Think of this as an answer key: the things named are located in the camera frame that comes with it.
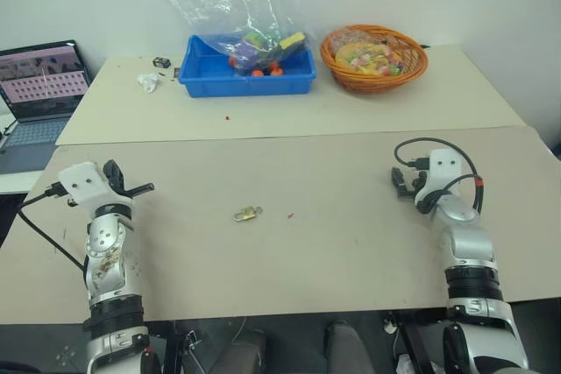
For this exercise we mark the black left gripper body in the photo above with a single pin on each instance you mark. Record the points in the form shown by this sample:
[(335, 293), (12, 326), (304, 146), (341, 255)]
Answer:
[(119, 188)]

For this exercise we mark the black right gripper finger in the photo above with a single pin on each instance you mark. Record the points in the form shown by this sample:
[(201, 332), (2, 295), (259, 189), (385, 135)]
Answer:
[(405, 192), (398, 176)]

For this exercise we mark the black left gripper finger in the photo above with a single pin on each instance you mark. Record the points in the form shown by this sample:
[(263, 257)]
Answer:
[(141, 188), (114, 169)]

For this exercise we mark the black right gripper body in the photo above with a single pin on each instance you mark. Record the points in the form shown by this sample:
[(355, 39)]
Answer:
[(420, 183)]

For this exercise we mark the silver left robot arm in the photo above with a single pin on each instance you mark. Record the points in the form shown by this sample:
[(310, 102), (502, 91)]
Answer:
[(105, 240)]

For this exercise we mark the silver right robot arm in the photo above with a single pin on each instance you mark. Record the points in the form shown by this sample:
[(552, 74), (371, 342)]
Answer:
[(466, 238)]

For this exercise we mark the crumpled white paper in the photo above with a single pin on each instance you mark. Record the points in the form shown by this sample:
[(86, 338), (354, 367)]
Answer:
[(147, 81)]

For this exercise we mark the orange woven basket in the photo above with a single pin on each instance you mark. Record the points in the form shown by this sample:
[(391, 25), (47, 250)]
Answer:
[(372, 82)]

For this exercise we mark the grey laptop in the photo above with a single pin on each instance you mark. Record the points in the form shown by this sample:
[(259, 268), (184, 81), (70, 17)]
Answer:
[(39, 85)]

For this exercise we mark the small black box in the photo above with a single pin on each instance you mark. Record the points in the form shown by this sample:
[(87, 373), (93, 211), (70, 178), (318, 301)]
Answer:
[(161, 61)]

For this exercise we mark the toy pizza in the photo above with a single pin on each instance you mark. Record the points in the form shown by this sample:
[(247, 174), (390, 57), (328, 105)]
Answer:
[(368, 59)]

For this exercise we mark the blue plastic bin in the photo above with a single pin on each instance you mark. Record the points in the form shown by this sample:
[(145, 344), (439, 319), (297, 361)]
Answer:
[(245, 85)]

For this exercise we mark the dark grey rounded shape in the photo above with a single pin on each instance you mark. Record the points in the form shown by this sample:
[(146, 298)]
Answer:
[(346, 347)]

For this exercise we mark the clear plastic bag of toys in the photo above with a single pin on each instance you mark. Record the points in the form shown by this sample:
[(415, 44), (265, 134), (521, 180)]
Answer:
[(245, 6)]

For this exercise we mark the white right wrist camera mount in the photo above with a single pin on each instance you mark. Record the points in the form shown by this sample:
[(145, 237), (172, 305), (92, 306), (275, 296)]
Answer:
[(445, 168)]

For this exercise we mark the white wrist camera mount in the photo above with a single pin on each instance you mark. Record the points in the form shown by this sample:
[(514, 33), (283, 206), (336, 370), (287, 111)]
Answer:
[(83, 181), (445, 168)]

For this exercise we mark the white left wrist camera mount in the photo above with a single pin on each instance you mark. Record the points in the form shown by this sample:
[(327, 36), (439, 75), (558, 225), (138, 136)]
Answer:
[(83, 181)]

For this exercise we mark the black table leg frame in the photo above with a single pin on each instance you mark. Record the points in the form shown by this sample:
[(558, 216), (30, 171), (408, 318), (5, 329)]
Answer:
[(414, 343), (177, 347)]

